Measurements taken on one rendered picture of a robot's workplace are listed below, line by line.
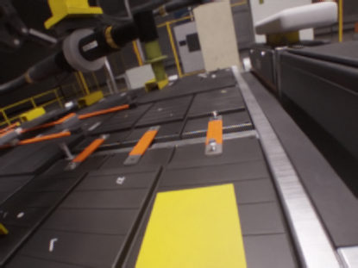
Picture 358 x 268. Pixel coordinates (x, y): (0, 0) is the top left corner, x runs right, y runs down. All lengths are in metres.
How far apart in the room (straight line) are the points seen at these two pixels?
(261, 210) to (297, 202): 0.05
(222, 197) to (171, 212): 0.04
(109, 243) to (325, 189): 0.23
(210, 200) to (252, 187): 0.07
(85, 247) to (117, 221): 0.04
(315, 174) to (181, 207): 0.16
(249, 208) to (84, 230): 0.18
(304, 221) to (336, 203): 0.04
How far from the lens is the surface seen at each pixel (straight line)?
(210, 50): 4.68
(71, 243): 0.25
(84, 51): 0.42
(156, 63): 0.33
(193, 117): 0.45
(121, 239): 0.21
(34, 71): 0.61
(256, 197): 0.21
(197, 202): 0.17
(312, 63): 0.31
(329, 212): 0.22
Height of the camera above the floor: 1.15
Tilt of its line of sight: 23 degrees down
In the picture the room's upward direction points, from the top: 15 degrees counter-clockwise
